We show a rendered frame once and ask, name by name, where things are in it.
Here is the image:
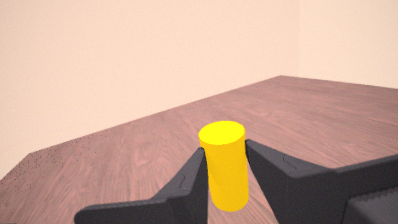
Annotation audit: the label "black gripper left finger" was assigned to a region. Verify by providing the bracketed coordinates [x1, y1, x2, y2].
[73, 147, 209, 224]

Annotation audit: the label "yellow tall cylinder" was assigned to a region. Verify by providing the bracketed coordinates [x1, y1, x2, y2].
[199, 121, 249, 212]

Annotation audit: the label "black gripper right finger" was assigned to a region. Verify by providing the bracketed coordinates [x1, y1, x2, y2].
[244, 139, 398, 224]

